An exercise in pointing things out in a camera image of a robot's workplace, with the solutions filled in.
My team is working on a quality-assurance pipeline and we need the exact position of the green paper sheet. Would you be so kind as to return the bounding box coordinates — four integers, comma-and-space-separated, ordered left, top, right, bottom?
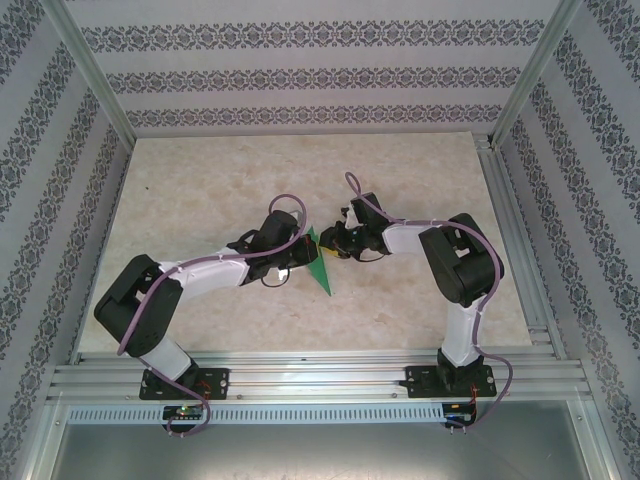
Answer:
302, 224, 335, 298

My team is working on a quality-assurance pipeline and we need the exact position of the grey metal sheet panel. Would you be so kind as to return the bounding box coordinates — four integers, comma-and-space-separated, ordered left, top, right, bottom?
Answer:
49, 422, 611, 480

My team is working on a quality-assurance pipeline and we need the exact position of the aluminium mounting rail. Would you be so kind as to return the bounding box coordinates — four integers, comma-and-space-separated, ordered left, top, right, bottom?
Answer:
47, 349, 595, 403

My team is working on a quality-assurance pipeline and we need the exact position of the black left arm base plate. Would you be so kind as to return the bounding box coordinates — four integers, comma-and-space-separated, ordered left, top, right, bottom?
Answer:
141, 367, 232, 402

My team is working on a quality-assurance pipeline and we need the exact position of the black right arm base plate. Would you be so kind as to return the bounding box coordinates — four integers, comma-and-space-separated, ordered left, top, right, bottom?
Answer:
405, 364, 497, 400

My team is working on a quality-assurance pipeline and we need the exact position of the slotted grey cable duct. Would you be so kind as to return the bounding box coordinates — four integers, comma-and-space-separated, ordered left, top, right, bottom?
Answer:
66, 403, 447, 424

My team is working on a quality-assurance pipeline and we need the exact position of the aluminium side rail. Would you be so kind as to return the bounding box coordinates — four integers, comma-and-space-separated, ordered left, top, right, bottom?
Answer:
474, 133, 569, 361

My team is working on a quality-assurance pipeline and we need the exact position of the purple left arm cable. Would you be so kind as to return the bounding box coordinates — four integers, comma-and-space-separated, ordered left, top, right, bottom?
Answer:
116, 193, 310, 440

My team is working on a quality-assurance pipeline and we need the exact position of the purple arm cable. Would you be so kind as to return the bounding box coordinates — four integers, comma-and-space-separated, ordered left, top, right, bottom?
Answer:
116, 193, 310, 440
344, 171, 514, 432

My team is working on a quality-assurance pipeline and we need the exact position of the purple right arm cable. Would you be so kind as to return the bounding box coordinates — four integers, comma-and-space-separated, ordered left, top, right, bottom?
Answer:
344, 171, 514, 432

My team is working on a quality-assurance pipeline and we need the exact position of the aluminium frame post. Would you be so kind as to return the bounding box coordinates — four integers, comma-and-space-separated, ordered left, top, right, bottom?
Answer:
42, 0, 137, 145
491, 0, 585, 150

